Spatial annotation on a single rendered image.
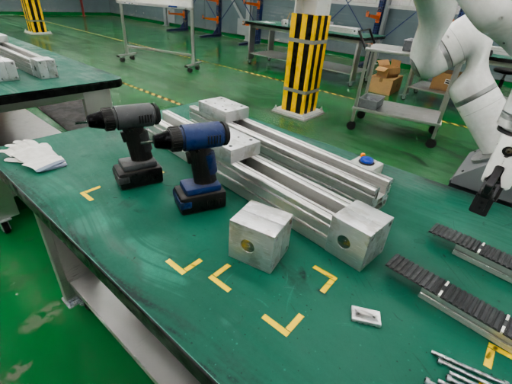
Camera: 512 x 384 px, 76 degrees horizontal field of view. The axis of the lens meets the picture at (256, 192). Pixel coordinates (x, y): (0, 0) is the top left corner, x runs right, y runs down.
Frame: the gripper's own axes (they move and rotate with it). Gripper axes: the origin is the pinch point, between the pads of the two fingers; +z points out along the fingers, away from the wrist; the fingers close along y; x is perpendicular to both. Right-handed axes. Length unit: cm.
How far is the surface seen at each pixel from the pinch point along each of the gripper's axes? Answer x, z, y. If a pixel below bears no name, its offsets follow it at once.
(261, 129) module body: 68, 6, 3
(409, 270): 4.6, 10.9, -19.3
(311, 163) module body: 40.8, 6.1, -4.5
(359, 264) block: 12.8, 12.4, -23.8
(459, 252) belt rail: -0.4, 12.9, -1.9
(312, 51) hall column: 221, 15, 241
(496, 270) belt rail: -7.6, 13.1, -1.4
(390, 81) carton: 214, 68, 450
